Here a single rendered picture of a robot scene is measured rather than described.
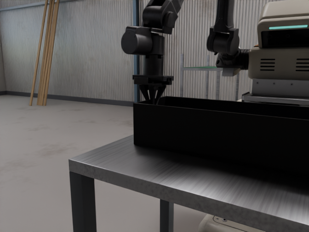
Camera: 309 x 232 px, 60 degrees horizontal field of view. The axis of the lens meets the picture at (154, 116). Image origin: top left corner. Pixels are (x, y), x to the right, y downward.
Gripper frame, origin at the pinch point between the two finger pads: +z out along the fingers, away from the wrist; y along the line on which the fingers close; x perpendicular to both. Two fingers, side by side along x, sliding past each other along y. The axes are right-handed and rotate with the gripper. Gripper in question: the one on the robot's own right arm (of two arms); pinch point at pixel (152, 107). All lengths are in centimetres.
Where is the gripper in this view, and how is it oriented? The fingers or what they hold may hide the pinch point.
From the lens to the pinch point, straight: 76.7
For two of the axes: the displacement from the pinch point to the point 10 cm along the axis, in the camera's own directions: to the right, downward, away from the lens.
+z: -0.3, 9.8, 1.8
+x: 5.2, -1.4, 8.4
